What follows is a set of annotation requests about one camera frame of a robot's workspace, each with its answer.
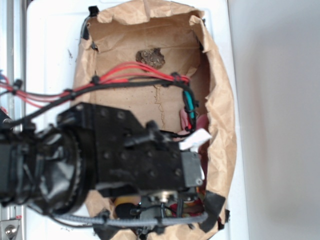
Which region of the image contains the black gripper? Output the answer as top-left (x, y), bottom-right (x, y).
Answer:
top-left (57, 103), bottom-right (195, 200)

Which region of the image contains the multicolored twisted rope toy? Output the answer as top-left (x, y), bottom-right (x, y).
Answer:
top-left (169, 198), bottom-right (204, 218)

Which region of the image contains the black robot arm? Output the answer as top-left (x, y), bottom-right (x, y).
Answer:
top-left (0, 103), bottom-right (201, 215)

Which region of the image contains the yellow sponge piece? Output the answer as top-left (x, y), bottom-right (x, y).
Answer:
top-left (114, 195), bottom-right (141, 207)

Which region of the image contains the pink plush bunny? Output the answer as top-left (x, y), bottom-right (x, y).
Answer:
top-left (176, 109), bottom-right (209, 141)

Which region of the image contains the brown rock clump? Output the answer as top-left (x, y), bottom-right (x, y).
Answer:
top-left (135, 48), bottom-right (166, 70)

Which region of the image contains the brown paper bag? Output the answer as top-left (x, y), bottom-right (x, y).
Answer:
top-left (73, 0), bottom-right (237, 240)

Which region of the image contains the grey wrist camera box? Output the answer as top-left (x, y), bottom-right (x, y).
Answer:
top-left (181, 151), bottom-right (205, 188)

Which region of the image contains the grey braided cable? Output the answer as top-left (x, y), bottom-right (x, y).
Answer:
top-left (49, 209), bottom-right (210, 226)

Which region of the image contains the red and black wire bundle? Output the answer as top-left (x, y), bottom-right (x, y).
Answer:
top-left (0, 62), bottom-right (201, 133)

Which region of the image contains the aluminium frame rail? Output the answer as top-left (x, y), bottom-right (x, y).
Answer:
top-left (0, 0), bottom-right (26, 240)

